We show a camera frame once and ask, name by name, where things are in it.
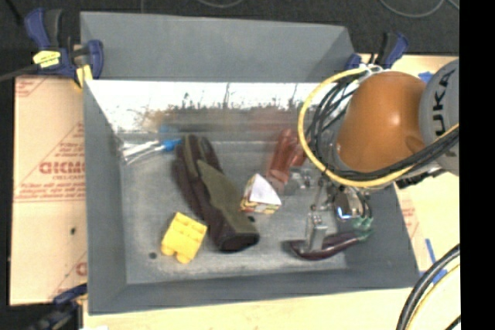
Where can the clear plastic bag blue item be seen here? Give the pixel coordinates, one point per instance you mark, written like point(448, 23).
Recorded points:
point(143, 148)

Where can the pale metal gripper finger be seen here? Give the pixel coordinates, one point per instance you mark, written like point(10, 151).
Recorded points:
point(298, 181)
point(316, 233)

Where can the maroon and olive glove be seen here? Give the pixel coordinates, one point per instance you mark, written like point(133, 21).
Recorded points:
point(216, 197)

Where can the dark maroon curved object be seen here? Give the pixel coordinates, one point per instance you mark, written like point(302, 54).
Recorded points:
point(340, 241)

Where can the white and multicolour pyramid packet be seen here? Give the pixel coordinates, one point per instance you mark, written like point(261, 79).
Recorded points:
point(263, 191)

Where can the brown cardboard board red print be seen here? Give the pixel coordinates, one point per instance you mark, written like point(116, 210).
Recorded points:
point(46, 166)

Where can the grey metal bin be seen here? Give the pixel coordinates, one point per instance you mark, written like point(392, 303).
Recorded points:
point(216, 50)

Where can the yellow toy brick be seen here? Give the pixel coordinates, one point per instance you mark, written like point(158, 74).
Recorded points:
point(183, 237)

